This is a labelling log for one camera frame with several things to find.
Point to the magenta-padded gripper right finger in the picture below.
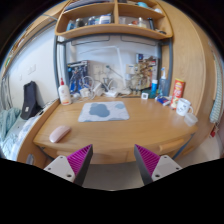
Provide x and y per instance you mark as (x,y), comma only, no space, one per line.
(165,166)

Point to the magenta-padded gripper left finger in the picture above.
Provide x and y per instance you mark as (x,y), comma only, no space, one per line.
(60,165)

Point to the pink computer mouse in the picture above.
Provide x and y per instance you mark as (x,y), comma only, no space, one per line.
(60,133)

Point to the grey mouse pad blue blobs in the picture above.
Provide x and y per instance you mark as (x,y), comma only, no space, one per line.
(103,111)

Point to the blue white checkered pillow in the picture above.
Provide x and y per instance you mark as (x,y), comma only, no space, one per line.
(16,140)

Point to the clear plastic cup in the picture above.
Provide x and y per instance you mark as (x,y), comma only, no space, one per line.
(190,119)

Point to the white mug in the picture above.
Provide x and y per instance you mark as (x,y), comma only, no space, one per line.
(182,107)

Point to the small blue box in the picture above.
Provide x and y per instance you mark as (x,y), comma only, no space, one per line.
(163,100)

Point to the teal blanket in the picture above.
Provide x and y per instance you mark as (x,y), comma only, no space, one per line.
(8,121)

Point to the white pump bottle red cap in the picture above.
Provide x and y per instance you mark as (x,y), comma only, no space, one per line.
(64,95)

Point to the black bag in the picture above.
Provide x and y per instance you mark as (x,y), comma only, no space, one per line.
(30,100)

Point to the small white cube clock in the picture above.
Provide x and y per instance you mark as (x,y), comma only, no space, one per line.
(144,96)

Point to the red snack can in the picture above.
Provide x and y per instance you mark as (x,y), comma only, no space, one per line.
(177,93)

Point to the blue tube bottle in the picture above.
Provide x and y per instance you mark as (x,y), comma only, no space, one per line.
(153,89)

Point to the blue spray bottle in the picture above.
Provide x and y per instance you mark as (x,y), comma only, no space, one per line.
(162,85)

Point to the white power strip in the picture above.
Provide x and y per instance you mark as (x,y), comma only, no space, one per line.
(110,93)

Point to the tan robot figure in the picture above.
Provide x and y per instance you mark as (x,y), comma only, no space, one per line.
(142,78)

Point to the blue robot model kit box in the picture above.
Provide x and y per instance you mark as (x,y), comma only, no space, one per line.
(77,75)

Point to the colourful printed box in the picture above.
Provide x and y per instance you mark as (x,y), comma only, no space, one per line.
(150,61)

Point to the wooden shelf unit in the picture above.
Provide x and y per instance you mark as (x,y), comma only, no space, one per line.
(113,30)

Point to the white wall socket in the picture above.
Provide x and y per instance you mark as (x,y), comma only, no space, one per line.
(98,70)

